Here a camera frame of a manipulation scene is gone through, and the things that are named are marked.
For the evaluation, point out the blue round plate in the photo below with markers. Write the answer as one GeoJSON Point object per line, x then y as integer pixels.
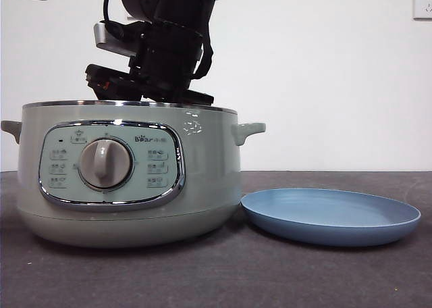
{"type": "Point", "coordinates": [324, 220]}

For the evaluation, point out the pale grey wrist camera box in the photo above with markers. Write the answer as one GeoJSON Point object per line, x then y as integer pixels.
{"type": "Point", "coordinates": [108, 38]}

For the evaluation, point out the white wall socket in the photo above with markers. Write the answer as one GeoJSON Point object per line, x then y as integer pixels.
{"type": "Point", "coordinates": [423, 4]}

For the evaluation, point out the pale green electric steamer pot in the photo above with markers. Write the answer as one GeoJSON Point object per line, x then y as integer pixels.
{"type": "Point", "coordinates": [209, 173]}

